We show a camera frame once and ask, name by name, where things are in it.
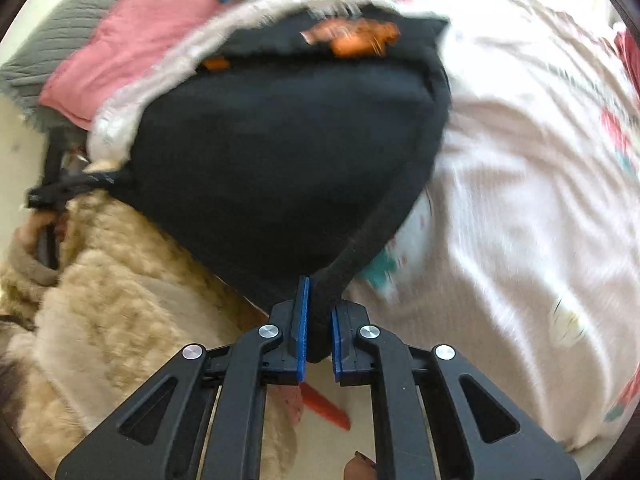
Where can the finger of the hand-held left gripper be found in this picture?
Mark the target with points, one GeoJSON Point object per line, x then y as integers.
{"type": "Point", "coordinates": [80, 184]}

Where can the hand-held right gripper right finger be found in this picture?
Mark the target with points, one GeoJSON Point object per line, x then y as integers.
{"type": "Point", "coordinates": [336, 347]}

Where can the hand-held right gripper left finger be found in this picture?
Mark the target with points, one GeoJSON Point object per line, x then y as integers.
{"type": "Point", "coordinates": [302, 332]}

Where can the black sweater with orange cuffs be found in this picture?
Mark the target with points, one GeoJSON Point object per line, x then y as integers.
{"type": "Point", "coordinates": [275, 160]}

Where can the person's left forearm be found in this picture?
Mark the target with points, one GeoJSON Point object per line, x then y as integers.
{"type": "Point", "coordinates": [30, 267]}

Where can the person's left hand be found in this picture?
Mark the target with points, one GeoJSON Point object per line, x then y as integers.
{"type": "Point", "coordinates": [37, 225]}

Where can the red flat object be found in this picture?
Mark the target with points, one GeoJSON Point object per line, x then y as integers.
{"type": "Point", "coordinates": [327, 407]}

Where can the grey ribbed cloth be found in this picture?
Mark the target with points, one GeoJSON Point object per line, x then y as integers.
{"type": "Point", "coordinates": [55, 45]}

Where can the cream fluffy blanket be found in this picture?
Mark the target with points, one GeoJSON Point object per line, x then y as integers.
{"type": "Point", "coordinates": [125, 285]}

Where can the pink quilted pillow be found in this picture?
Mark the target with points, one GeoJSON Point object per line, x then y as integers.
{"type": "Point", "coordinates": [135, 50]}

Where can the printed pink bed sheet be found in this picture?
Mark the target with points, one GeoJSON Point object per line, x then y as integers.
{"type": "Point", "coordinates": [525, 160]}

